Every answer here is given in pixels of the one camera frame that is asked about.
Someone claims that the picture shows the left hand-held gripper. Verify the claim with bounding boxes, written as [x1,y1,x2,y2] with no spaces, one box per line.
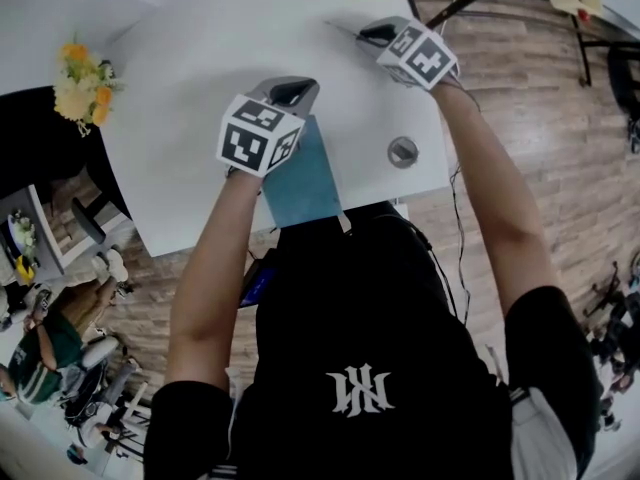
[215,76,320,184]

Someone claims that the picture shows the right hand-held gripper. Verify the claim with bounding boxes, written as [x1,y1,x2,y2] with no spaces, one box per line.
[355,16,460,91]

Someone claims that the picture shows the silver pen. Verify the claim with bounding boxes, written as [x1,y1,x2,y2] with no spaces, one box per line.
[324,19,362,40]

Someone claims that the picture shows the blue notebook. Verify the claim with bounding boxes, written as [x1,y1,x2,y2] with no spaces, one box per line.
[259,113,354,237]

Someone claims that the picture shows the person's right forearm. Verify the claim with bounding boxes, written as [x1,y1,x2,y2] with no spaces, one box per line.
[429,80,559,320]

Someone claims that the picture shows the person's left forearm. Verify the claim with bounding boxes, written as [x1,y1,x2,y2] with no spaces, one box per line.
[167,172,264,385]

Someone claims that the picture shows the white desk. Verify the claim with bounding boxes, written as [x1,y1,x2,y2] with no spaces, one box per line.
[99,0,449,258]

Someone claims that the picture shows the black office chair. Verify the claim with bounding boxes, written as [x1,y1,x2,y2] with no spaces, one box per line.
[0,85,134,249]

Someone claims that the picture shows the black device with blue screen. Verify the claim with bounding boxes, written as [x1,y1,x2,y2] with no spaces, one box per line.
[238,247,279,310]

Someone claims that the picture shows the artificial flowers in black vase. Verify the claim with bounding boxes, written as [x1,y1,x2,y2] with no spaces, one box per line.
[52,32,126,139]

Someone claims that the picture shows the person's black printed t-shirt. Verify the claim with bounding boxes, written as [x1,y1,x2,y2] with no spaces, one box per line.
[144,202,602,480]

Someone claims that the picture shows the black swivel chair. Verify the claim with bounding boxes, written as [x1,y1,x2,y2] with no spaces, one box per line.
[606,45,640,155]

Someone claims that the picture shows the dark side table white legs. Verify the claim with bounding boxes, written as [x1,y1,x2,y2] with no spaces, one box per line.
[0,182,67,290]

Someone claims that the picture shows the white flowers on round plate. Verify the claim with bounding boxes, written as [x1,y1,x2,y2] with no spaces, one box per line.
[8,210,40,260]

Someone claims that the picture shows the yellow black object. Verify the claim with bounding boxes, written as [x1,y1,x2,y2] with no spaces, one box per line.
[14,255,37,285]

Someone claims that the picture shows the black equipment pile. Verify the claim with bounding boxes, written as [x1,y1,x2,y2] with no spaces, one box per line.
[582,252,640,435]

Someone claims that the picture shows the thin black cable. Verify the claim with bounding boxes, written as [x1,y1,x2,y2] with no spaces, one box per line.
[446,161,472,325]

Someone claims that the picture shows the white shoulder strap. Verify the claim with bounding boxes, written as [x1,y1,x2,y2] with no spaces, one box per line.
[507,385,567,480]
[224,366,247,480]

